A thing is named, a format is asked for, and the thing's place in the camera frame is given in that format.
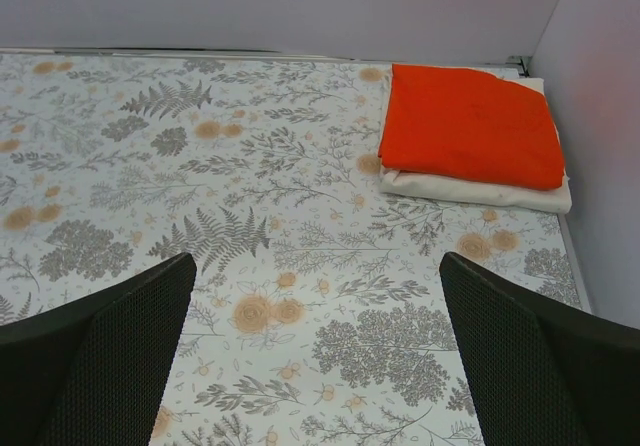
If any floral patterned table mat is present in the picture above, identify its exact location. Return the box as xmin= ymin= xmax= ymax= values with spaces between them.
xmin=1 ymin=54 xmax=583 ymax=445

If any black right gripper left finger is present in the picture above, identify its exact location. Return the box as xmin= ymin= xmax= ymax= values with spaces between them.
xmin=1 ymin=253 xmax=196 ymax=446

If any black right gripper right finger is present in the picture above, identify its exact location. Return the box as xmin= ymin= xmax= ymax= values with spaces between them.
xmin=439 ymin=252 xmax=639 ymax=445

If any folded cream t-shirt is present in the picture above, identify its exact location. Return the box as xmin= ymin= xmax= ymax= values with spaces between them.
xmin=378 ymin=70 xmax=573 ymax=215

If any folded orange t-shirt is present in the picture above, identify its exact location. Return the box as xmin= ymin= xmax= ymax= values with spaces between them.
xmin=378 ymin=64 xmax=565 ymax=191

